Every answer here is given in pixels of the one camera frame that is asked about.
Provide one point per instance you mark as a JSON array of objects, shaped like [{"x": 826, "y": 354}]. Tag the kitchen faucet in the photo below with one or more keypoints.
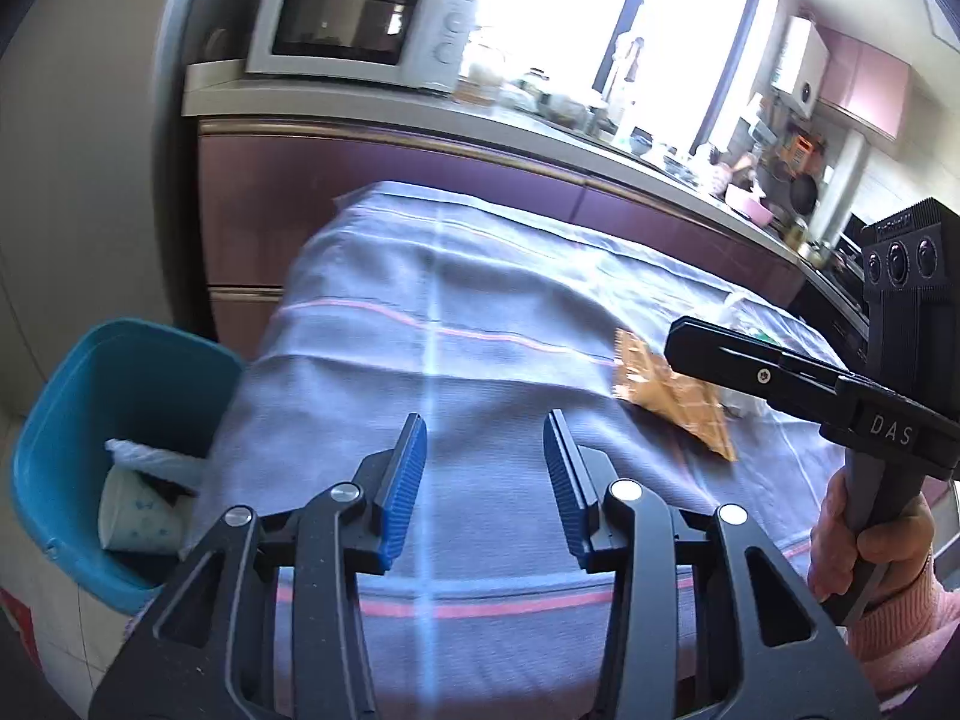
[{"x": 628, "y": 64}]

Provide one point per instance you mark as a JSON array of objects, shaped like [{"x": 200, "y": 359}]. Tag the kitchen window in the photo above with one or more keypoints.
[{"x": 600, "y": 22}]

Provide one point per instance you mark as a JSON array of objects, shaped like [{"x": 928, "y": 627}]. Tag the person's right forearm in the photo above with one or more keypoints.
[{"x": 915, "y": 637}]

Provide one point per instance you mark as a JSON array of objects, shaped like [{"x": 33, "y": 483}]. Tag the white water heater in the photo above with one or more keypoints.
[{"x": 801, "y": 67}]

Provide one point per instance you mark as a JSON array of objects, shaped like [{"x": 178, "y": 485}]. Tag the white tissue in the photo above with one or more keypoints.
[{"x": 154, "y": 459}]

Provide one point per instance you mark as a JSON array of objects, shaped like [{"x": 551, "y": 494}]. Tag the pink upper cabinet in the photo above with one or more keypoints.
[{"x": 866, "y": 82}]

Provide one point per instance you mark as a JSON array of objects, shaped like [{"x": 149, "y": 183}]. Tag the black stove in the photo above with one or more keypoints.
[{"x": 836, "y": 292}]

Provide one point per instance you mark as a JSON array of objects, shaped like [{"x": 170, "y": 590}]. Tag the gold snack wrapper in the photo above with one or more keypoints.
[{"x": 667, "y": 397}]

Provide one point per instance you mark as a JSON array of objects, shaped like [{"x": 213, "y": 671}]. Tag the pink pot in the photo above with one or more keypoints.
[{"x": 748, "y": 204}]

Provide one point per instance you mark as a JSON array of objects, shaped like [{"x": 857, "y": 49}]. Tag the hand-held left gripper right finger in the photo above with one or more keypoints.
[{"x": 564, "y": 487}]

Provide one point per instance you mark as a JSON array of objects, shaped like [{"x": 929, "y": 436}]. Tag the purple kitchen base cabinet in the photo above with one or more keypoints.
[{"x": 337, "y": 187}]

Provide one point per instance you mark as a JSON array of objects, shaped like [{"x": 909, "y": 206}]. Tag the black frying pan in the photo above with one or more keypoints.
[{"x": 802, "y": 193}]

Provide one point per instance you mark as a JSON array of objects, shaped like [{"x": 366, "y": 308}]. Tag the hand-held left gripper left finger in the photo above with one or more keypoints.
[{"x": 401, "y": 495}]

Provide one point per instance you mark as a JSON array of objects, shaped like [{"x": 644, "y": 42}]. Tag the white microwave oven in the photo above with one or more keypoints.
[{"x": 352, "y": 22}]

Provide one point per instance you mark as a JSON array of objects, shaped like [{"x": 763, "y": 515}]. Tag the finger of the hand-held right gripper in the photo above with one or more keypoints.
[{"x": 735, "y": 360}]

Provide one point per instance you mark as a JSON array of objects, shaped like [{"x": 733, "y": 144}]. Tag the person's right hand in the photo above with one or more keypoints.
[{"x": 896, "y": 547}]

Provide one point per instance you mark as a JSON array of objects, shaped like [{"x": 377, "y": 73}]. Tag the plaid grey tablecloth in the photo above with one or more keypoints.
[{"x": 450, "y": 360}]

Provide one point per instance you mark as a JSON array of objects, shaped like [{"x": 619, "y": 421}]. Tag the dotted white paper cup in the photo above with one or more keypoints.
[{"x": 139, "y": 517}]

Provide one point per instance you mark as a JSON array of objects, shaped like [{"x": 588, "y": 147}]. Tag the clear green-printed plastic wrapper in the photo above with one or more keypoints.
[{"x": 746, "y": 319}]

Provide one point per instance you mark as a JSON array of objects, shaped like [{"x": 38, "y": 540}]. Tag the blue plastic bin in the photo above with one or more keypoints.
[{"x": 90, "y": 390}]

